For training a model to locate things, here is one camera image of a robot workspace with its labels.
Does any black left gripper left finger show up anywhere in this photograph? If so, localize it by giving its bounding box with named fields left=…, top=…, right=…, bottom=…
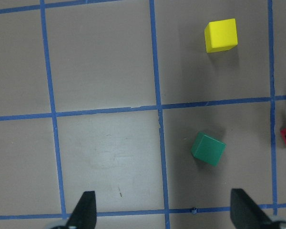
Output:
left=65, top=191, right=97, bottom=229

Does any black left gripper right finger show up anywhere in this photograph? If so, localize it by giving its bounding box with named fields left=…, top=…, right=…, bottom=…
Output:
left=230, top=188, right=276, bottom=229

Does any green wooden block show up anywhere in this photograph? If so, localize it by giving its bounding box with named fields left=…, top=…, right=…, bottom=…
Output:
left=191, top=132, right=226, bottom=166

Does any yellow wooden block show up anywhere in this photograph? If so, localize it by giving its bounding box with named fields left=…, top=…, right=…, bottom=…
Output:
left=204, top=18, right=238, bottom=53

